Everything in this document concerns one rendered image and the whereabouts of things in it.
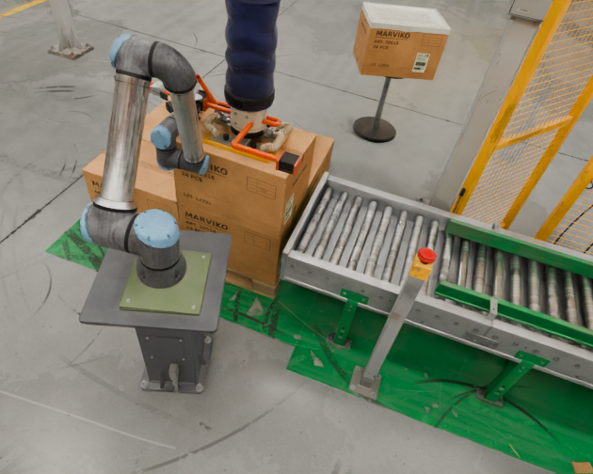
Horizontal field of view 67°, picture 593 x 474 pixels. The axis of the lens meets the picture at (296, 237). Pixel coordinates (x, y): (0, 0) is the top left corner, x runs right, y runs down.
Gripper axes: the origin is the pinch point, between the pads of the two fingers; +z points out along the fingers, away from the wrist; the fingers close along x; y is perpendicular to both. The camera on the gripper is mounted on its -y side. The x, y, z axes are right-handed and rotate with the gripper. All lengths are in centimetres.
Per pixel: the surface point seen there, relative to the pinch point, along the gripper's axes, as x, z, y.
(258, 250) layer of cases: -69, -20, 44
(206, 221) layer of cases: -60, -20, 13
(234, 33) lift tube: 40.5, -9.7, 24.5
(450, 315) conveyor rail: -49, -34, 144
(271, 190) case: -22, -22, 49
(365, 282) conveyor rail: -47, -34, 104
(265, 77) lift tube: 22.7, -3.9, 36.2
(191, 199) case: -47, -20, 5
